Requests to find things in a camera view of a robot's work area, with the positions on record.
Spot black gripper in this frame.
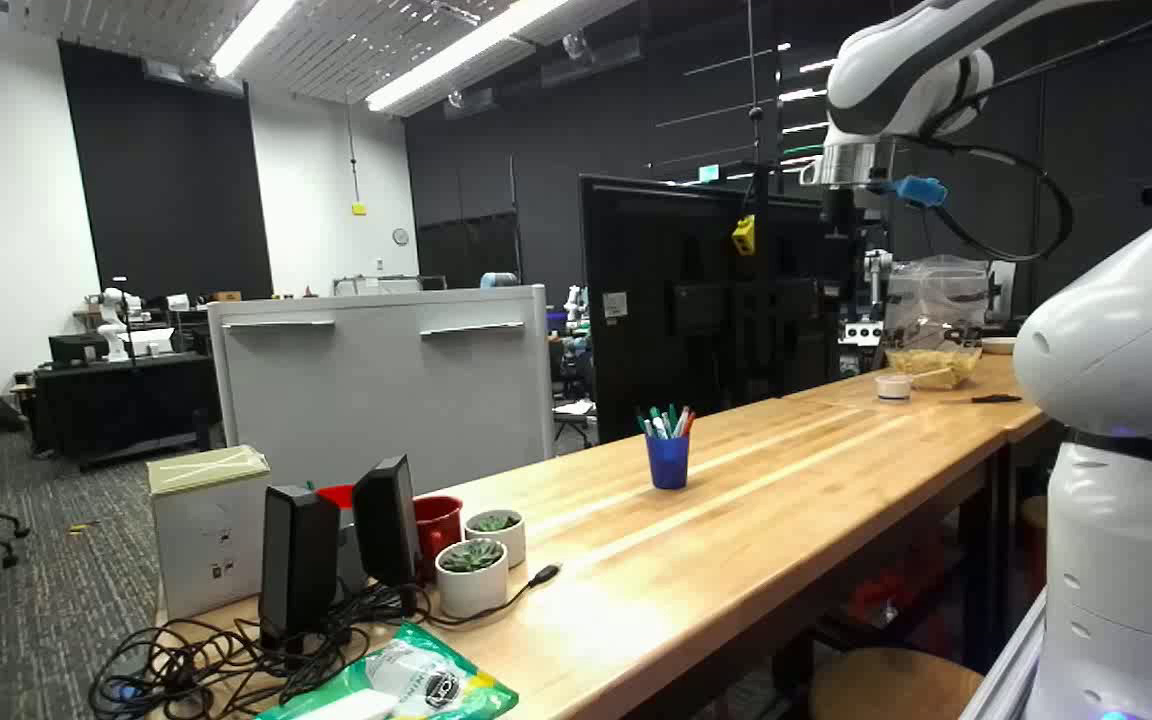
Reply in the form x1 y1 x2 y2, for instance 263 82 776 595
826 179 886 277

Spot blue ribbed plastic cup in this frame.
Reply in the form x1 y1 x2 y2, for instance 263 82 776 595
638 427 697 494

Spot red cup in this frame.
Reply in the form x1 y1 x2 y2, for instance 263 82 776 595
406 494 466 579

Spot blue box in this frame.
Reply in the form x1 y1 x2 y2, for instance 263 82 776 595
891 173 953 211

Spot clear plastic bag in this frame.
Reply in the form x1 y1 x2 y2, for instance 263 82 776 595
881 255 1009 398

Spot large black cabinet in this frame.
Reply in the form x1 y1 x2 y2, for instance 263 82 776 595
581 173 847 446

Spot long ceiling light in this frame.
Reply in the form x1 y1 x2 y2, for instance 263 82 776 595
363 0 573 118
207 0 299 82

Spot round wooden stool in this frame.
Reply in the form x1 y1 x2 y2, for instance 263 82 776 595
806 643 986 720

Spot white pot with plant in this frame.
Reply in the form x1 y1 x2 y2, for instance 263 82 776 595
461 505 527 574
432 535 516 626

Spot grey partition panel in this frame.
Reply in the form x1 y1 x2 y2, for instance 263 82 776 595
204 282 556 496

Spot black desktop speaker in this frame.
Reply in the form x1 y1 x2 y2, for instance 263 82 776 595
256 482 344 655
353 453 423 595

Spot green plastic packet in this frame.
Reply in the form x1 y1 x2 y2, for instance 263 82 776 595
253 620 525 720

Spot white box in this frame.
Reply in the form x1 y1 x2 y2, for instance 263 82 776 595
144 446 274 626

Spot small white background robot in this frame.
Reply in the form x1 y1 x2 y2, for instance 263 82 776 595
85 284 153 367

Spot black desk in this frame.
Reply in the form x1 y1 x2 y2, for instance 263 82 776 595
29 350 222 473

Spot black cable with plug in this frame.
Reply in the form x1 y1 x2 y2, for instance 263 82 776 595
427 560 563 629

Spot black wall panel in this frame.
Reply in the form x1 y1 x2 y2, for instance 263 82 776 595
54 37 274 307

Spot tangled black cables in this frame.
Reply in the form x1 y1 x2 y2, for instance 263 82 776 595
85 613 379 720

